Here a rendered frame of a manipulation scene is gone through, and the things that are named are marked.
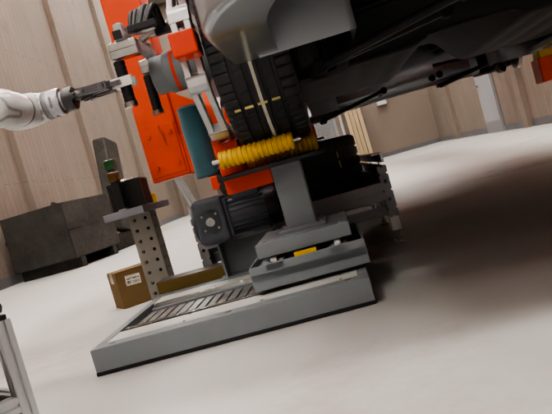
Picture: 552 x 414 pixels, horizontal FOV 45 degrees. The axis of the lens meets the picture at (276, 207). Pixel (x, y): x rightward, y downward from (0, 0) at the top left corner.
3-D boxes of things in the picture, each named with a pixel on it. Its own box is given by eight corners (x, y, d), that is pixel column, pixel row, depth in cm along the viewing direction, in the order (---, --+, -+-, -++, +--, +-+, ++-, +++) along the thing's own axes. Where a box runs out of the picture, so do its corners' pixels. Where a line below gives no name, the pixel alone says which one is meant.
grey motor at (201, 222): (316, 258, 248) (291, 167, 246) (209, 287, 252) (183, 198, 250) (317, 251, 266) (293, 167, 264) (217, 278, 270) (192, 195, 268)
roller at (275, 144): (303, 146, 209) (297, 128, 209) (213, 172, 212) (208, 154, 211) (303, 146, 215) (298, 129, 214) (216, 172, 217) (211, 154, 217)
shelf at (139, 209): (144, 212, 267) (142, 204, 266) (104, 223, 268) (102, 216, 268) (169, 204, 309) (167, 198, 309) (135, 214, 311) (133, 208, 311)
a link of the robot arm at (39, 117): (58, 122, 218) (42, 121, 205) (14, 135, 219) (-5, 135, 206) (48, 89, 217) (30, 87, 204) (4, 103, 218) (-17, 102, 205)
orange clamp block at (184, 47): (204, 55, 197) (199, 50, 188) (179, 63, 198) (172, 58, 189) (198, 32, 197) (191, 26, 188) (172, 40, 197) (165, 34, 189)
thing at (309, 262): (371, 265, 200) (362, 233, 199) (256, 296, 203) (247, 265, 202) (362, 244, 249) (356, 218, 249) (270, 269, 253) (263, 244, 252)
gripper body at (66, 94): (72, 112, 216) (98, 104, 215) (62, 111, 207) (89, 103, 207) (66, 90, 215) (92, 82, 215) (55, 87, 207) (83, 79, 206)
